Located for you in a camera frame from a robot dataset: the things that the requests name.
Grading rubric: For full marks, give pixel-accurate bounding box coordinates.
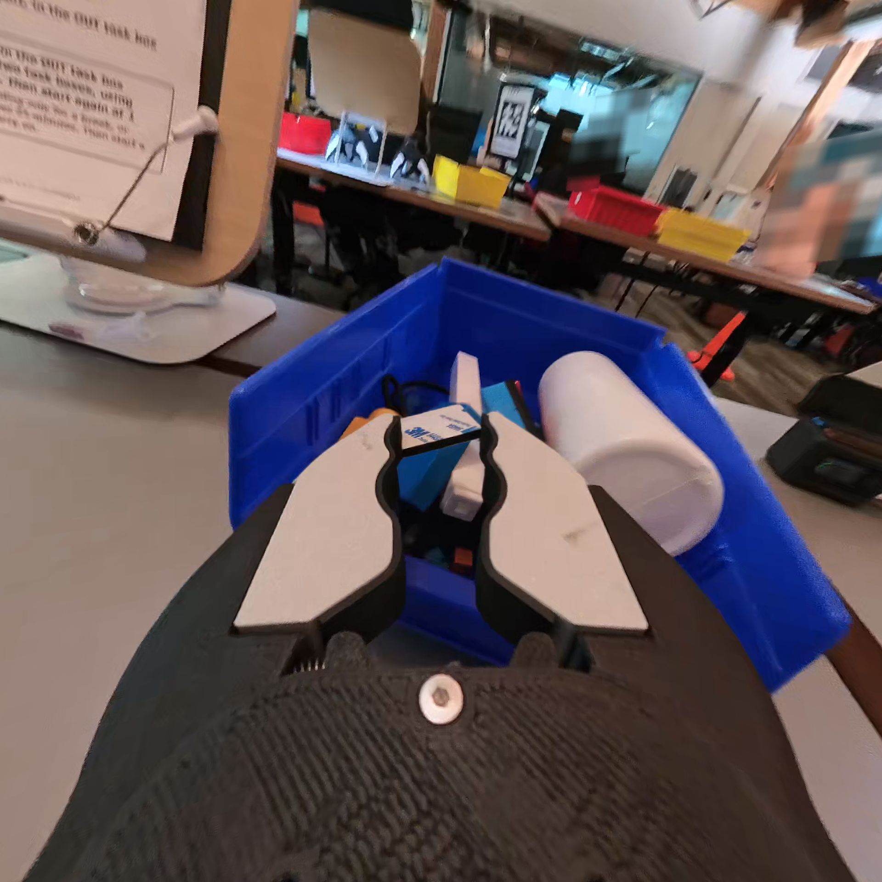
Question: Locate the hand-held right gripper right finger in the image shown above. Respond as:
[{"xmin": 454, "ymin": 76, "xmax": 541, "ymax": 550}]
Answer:
[{"xmin": 477, "ymin": 412, "xmax": 650, "ymax": 635}]

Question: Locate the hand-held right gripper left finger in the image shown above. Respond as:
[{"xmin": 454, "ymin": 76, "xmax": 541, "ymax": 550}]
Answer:
[{"xmin": 233, "ymin": 413, "xmax": 406, "ymax": 638}]

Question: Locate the blue plastic bin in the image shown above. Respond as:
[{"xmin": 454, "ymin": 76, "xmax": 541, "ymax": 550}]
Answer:
[{"xmin": 227, "ymin": 256, "xmax": 852, "ymax": 693}]

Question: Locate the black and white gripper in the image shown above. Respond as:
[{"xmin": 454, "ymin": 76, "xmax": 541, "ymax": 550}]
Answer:
[
  {"xmin": 325, "ymin": 120, "xmax": 387, "ymax": 166},
  {"xmin": 389, "ymin": 138, "xmax": 434, "ymax": 183}
]

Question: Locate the white rectangular bar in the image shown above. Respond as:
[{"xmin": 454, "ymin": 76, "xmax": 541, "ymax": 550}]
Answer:
[{"xmin": 440, "ymin": 350, "xmax": 489, "ymax": 526}]

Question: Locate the blue box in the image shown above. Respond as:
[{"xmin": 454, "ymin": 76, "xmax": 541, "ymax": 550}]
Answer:
[{"xmin": 396, "ymin": 381, "xmax": 528, "ymax": 512}]

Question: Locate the white foam cylinder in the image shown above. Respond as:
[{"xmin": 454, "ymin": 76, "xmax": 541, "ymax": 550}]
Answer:
[{"xmin": 537, "ymin": 350, "xmax": 726, "ymax": 558}]

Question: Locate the orange item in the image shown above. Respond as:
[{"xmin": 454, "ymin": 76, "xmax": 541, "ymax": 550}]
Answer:
[{"xmin": 341, "ymin": 407, "xmax": 402, "ymax": 442}]

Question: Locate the orange stand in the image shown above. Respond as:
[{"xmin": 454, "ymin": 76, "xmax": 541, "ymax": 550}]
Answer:
[{"xmin": 685, "ymin": 310, "xmax": 748, "ymax": 387}]

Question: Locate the black open case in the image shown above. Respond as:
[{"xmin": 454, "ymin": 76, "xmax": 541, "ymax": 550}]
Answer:
[{"xmin": 766, "ymin": 372, "xmax": 882, "ymax": 509}]

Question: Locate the yellow plastic bin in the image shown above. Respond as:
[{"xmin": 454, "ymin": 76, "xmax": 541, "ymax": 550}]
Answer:
[
  {"xmin": 433, "ymin": 155, "xmax": 512, "ymax": 208},
  {"xmin": 655, "ymin": 207, "xmax": 752, "ymax": 263}
]

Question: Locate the red plastic bin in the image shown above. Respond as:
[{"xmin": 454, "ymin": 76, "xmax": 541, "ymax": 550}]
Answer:
[
  {"xmin": 568, "ymin": 182, "xmax": 667, "ymax": 237},
  {"xmin": 279, "ymin": 112, "xmax": 333, "ymax": 157}
]

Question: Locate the wooden desk with black legs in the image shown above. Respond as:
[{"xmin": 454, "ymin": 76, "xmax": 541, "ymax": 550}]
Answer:
[{"xmin": 276, "ymin": 148, "xmax": 552, "ymax": 297}]

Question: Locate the wooden instruction board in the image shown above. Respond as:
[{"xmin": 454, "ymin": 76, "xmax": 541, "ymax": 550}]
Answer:
[{"xmin": 69, "ymin": 0, "xmax": 299, "ymax": 289}]

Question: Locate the black white marker sign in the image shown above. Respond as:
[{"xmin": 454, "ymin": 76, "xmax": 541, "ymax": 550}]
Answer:
[{"xmin": 488, "ymin": 84, "xmax": 538, "ymax": 158}]

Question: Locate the printed instruction sheet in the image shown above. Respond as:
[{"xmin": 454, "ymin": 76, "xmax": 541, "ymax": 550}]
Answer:
[{"xmin": 0, "ymin": 0, "xmax": 208, "ymax": 243}]

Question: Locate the wooden board on stand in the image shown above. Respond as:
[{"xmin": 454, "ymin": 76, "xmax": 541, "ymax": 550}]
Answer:
[{"xmin": 306, "ymin": 12, "xmax": 423, "ymax": 181}]

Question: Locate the black cable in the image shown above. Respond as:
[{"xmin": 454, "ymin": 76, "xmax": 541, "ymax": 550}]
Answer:
[{"xmin": 381, "ymin": 374, "xmax": 452, "ymax": 414}]

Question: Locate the string with pin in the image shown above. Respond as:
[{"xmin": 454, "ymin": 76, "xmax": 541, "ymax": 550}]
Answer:
[{"xmin": 72, "ymin": 107, "xmax": 220, "ymax": 247}]

